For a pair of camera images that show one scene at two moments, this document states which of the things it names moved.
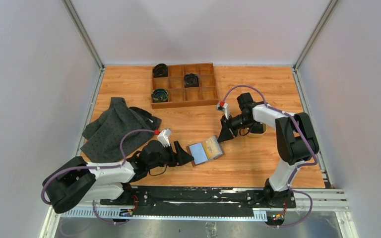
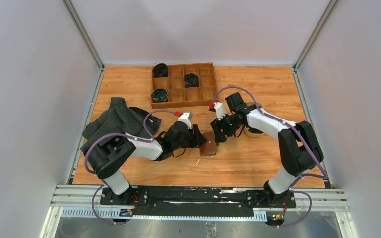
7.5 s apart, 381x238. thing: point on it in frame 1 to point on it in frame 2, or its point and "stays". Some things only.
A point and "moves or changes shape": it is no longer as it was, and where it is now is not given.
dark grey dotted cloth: (102, 136) stays
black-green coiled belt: (158, 95) stays
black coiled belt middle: (191, 80) stays
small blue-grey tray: (205, 151) moves or changes shape
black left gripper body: (166, 157) to (190, 140)
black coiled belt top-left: (160, 70) stays
